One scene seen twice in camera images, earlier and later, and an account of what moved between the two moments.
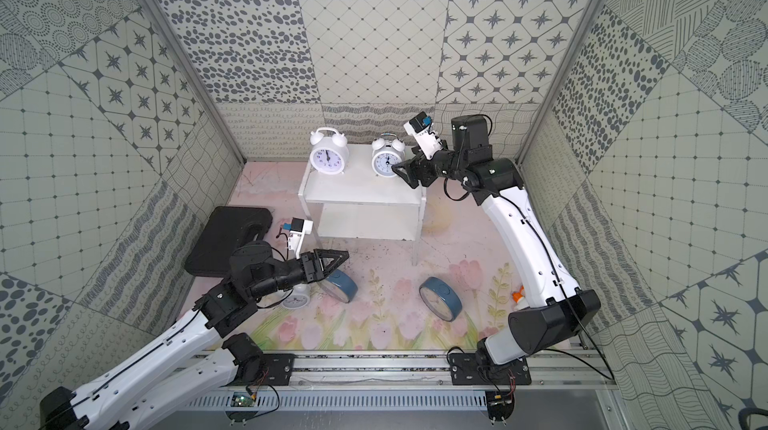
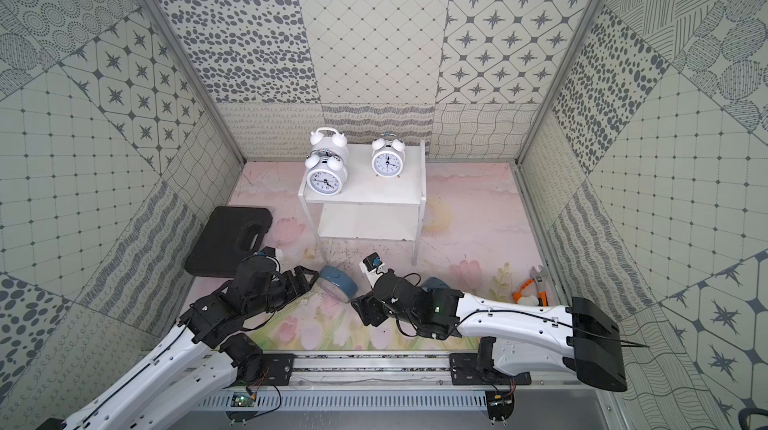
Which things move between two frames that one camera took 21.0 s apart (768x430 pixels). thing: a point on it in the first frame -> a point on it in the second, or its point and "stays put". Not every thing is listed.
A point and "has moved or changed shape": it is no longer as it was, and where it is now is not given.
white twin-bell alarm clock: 330,152 stays put
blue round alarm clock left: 341,285 stays put
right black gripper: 419,163 -> 367,307
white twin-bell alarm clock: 387,151 stays put
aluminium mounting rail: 552,368 stays put
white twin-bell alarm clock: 299,297 has moved or changed shape
